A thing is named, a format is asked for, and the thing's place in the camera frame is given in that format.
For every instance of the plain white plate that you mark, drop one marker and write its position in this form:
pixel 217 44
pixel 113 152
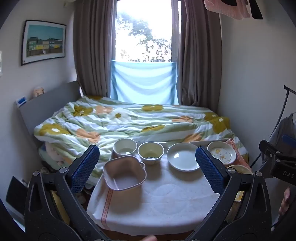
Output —
pixel 182 158

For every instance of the white tablecloth with orange border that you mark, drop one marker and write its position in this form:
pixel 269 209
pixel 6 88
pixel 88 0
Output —
pixel 161 197

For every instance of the black flat box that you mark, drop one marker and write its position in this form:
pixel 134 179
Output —
pixel 16 194

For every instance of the pale yellow bowl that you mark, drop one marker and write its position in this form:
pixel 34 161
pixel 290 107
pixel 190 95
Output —
pixel 241 169

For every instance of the pink square bowl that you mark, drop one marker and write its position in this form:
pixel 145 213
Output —
pixel 126 178

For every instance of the pink hanging cloth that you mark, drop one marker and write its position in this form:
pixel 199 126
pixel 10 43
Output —
pixel 227 8

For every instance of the grey-brown curtain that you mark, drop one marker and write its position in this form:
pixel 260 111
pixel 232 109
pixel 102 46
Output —
pixel 198 51
pixel 92 46

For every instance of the person's right forearm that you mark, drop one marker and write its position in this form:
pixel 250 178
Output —
pixel 285 125

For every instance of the light blue cloth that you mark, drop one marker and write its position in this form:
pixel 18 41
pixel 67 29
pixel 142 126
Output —
pixel 143 81

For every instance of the person's left hand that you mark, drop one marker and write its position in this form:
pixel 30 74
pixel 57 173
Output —
pixel 148 238

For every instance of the grey bed headboard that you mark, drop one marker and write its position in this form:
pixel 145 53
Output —
pixel 46 102

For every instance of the floral green blanket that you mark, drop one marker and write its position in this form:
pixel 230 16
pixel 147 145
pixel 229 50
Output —
pixel 129 120

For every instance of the small plush toy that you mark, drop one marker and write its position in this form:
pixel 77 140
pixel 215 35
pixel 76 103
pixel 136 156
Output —
pixel 38 91

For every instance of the window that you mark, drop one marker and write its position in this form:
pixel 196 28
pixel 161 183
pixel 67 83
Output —
pixel 143 30

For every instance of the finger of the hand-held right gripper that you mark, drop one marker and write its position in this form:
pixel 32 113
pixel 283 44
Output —
pixel 290 139

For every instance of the framed picture of houses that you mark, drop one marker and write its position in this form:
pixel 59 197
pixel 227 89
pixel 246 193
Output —
pixel 44 41

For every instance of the person's right hand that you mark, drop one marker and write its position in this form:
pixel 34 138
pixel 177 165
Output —
pixel 285 201

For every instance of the black hanger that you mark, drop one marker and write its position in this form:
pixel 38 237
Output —
pixel 254 9

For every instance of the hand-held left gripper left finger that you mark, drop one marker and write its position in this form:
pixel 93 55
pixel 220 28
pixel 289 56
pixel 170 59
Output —
pixel 85 166

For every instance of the pink folded blanket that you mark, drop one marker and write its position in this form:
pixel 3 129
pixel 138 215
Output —
pixel 54 154

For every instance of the plain white bowl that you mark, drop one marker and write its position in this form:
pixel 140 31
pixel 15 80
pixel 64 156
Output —
pixel 124 148

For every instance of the blue and white box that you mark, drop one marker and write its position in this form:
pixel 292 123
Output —
pixel 22 101

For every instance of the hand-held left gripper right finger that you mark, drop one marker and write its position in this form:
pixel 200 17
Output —
pixel 209 168

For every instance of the white plate with yellow print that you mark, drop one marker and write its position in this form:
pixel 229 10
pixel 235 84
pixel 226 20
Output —
pixel 222 154

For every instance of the cream yellow bowl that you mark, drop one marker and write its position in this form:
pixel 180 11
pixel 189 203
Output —
pixel 150 153

